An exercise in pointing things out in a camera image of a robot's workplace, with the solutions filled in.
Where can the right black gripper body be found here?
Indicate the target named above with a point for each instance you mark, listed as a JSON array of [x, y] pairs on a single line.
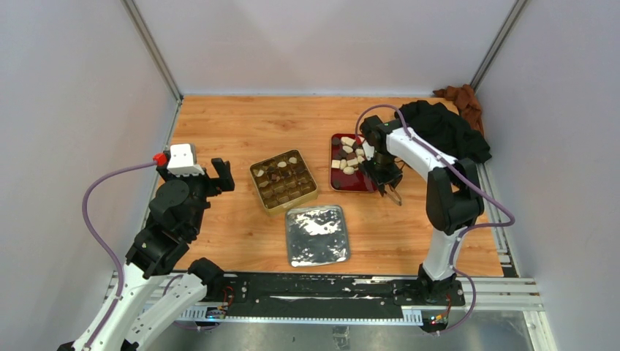
[[383, 169]]

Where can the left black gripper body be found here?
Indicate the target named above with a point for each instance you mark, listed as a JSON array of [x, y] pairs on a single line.
[[199, 184]]

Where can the metal tongs black tips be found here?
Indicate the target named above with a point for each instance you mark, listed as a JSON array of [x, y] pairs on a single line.
[[394, 196]]

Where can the red chocolate tray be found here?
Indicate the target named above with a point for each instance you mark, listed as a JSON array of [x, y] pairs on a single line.
[[347, 153]]

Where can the gold chocolate tin box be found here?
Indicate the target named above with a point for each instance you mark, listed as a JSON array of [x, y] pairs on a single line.
[[287, 187]]

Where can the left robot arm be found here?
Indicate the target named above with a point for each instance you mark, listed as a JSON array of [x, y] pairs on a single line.
[[174, 221]]

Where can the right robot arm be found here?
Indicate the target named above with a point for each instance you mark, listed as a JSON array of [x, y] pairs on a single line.
[[453, 202]]

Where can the black cloth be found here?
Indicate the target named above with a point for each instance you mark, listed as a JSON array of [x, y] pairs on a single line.
[[446, 131]]

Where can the silver tin lid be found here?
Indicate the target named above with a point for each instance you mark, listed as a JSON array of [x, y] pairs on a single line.
[[316, 236]]

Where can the brown cloth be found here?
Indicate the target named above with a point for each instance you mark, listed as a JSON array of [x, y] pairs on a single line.
[[466, 102]]

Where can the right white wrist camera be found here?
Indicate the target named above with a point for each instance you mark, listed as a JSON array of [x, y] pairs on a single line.
[[374, 138]]

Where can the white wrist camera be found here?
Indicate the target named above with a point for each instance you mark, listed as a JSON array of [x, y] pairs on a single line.
[[374, 138], [179, 160]]

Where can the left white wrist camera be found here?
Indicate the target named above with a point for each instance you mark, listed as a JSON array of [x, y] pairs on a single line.
[[179, 160]]

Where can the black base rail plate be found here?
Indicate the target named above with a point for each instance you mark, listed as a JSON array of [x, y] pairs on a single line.
[[330, 297]]

